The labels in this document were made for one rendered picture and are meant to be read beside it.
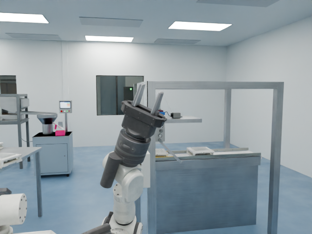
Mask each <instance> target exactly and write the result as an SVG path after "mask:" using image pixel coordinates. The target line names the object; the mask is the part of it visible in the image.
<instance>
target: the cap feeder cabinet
mask: <svg viewBox="0 0 312 234"><path fill-rule="evenodd" d="M32 144H33V147H42V150H40V151H39V152H40V174H41V176H43V175H60V174H66V175H67V177H69V174H70V173H71V171H72V168H73V137H72V131H68V132H66V133H65V135H64V136H55V132H53V134H49V135H44V134H43V133H42V132H39V133H38V134H36V135H34V136H33V137H32ZM33 165H34V176H36V158H35V154H33Z"/></svg>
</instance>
